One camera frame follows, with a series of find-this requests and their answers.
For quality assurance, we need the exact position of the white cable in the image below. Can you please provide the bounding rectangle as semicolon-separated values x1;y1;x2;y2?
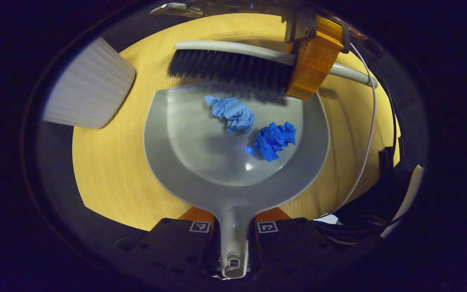
314;43;377;221

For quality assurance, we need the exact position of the grey dustpan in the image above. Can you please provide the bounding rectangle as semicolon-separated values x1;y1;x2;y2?
143;83;330;279

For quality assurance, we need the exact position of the small white broom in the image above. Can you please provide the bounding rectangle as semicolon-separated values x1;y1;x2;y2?
167;40;379;94

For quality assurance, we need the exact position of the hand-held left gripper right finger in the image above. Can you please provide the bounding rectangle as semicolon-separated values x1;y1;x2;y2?
254;207;351;284

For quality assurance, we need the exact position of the light blue paper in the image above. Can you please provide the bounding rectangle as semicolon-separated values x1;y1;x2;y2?
204;95;255;133

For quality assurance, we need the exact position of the wooden desktop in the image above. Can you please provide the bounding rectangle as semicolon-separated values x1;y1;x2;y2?
72;13;401;232

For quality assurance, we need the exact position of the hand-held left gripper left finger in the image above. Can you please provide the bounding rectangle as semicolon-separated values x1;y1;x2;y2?
114;207;218;284

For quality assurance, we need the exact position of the dark blue paper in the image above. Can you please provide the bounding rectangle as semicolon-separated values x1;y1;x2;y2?
254;122;297;162

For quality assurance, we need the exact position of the white garbage bin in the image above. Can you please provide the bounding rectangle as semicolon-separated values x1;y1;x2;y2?
42;36;136;129

